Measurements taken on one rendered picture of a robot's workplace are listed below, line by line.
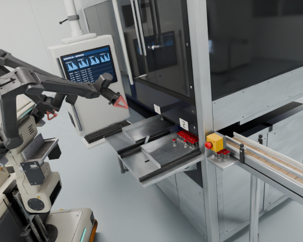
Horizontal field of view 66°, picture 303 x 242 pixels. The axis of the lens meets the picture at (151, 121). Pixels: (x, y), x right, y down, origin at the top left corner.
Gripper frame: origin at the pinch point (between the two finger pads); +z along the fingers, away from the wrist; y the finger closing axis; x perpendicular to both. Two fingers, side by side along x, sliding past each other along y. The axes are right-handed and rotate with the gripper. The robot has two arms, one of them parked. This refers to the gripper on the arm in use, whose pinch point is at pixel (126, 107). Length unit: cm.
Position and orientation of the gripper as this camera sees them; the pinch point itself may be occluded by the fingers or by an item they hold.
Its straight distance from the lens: 133.0
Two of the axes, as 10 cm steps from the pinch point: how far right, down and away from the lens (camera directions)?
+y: 0.8, -2.7, 9.6
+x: -5.8, 7.7, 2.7
